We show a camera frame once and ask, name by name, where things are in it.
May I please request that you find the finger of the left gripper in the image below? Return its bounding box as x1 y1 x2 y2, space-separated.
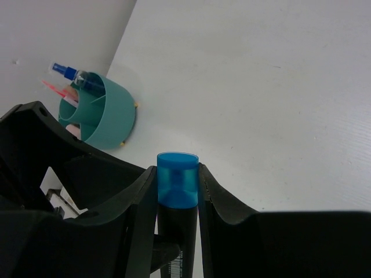
1 101 145 220

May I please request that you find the black highlighter blue cap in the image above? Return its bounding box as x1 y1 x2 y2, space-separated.
157 152 199 277

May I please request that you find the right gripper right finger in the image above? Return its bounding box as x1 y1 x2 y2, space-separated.
198 164 370 277

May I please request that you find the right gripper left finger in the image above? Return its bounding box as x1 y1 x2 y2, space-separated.
1 166 157 277

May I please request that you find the pink slim highlighter pen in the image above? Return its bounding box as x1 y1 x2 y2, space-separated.
63 85 79 102

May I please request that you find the clear bottle blue cap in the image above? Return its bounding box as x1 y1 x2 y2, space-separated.
50 63 106 97

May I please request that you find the teal round organizer container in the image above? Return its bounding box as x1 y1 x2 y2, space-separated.
58 72 136 150

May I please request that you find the red slim highlighter pen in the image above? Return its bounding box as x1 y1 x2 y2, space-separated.
41 80 78 108

